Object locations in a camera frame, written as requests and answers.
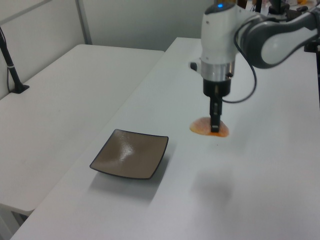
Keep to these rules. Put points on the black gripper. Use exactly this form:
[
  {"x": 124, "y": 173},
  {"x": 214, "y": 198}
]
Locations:
[{"x": 216, "y": 87}]

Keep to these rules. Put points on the round orange bread bun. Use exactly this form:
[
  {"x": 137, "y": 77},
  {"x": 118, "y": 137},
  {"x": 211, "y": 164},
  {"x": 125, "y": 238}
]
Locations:
[{"x": 200, "y": 126}]

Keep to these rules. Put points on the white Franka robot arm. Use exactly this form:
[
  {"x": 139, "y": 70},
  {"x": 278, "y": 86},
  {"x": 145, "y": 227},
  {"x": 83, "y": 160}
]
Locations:
[{"x": 217, "y": 37}]

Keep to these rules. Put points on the square brown ceramic plate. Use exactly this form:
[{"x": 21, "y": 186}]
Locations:
[{"x": 130, "y": 155}]

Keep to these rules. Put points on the black background equipment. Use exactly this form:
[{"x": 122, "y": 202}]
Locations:
[{"x": 277, "y": 6}]

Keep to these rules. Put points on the black pole with base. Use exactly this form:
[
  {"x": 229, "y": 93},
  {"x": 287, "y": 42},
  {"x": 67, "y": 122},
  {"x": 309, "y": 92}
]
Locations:
[{"x": 11, "y": 67}]

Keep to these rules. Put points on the aluminium wall post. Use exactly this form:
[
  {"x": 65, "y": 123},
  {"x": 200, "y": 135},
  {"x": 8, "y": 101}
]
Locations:
[{"x": 83, "y": 22}]

